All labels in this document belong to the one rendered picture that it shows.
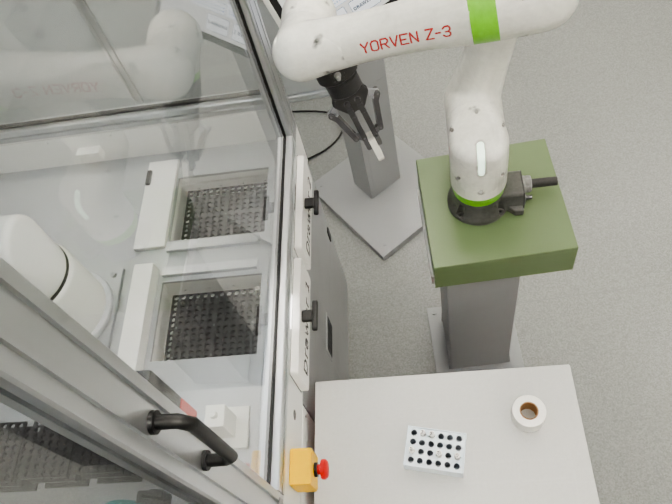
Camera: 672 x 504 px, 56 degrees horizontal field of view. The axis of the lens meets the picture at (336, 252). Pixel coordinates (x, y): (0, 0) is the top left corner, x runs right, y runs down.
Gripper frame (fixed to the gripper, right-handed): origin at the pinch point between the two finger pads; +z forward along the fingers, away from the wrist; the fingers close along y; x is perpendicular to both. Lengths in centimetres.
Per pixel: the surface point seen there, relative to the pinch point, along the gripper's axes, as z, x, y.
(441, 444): 38, -55, -13
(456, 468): 42, -60, -12
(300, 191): 5.2, 4.1, -22.0
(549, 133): 98, 95, 63
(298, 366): 15, -40, -33
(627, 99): 105, 101, 99
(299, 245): 8.4, -11.2, -25.9
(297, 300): 11.2, -25.1, -29.7
